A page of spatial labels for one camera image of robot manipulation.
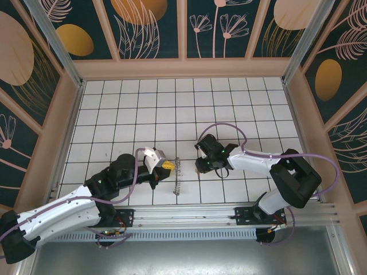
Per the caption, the grey slotted cable duct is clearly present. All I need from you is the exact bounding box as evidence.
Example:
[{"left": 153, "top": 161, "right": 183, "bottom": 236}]
[{"left": 53, "top": 227, "right": 259, "bottom": 242}]

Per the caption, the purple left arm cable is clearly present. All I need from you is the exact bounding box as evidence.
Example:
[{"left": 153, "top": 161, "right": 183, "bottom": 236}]
[{"left": 0, "top": 148, "right": 147, "bottom": 250}]

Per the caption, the aluminium frame post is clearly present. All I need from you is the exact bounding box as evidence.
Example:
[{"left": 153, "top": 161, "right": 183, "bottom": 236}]
[
  {"left": 23, "top": 0, "right": 87, "bottom": 88},
  {"left": 280, "top": 0, "right": 335, "bottom": 84}
]

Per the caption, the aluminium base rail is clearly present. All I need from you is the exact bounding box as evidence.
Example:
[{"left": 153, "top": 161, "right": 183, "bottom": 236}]
[{"left": 31, "top": 202, "right": 343, "bottom": 229}]

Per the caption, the metal disc with split rings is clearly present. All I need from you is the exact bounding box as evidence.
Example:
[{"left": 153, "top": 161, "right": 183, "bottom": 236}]
[{"left": 171, "top": 156, "right": 183, "bottom": 195}]

